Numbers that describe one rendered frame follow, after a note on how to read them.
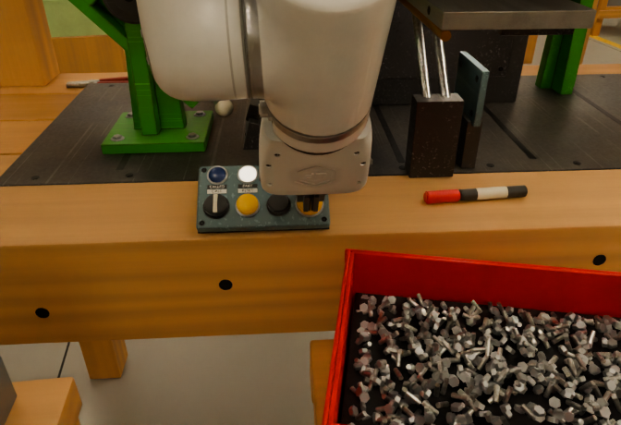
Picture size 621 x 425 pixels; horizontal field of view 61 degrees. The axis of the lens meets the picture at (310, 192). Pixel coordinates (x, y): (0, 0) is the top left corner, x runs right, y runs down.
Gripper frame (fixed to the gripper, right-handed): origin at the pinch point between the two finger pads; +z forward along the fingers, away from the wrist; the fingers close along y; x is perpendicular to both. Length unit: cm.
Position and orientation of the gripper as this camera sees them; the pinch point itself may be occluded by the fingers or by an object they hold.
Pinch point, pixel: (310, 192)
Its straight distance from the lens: 57.2
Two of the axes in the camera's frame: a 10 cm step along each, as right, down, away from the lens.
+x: -0.5, -9.1, 4.2
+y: 10.0, -0.3, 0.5
